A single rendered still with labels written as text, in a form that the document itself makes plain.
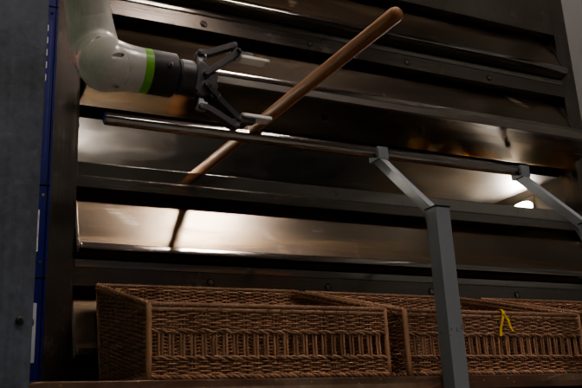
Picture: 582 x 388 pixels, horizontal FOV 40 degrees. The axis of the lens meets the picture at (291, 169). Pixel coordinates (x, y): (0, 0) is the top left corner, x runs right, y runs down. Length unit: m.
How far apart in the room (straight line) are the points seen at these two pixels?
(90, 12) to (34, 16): 0.69
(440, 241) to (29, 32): 1.12
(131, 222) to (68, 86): 0.40
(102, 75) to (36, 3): 0.59
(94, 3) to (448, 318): 1.00
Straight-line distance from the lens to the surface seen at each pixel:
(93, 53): 1.61
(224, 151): 2.12
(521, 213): 2.88
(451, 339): 1.81
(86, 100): 2.27
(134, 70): 1.62
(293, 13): 2.57
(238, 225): 2.29
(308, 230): 2.38
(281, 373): 1.70
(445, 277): 1.83
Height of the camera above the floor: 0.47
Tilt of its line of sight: 18 degrees up
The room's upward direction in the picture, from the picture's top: 3 degrees counter-clockwise
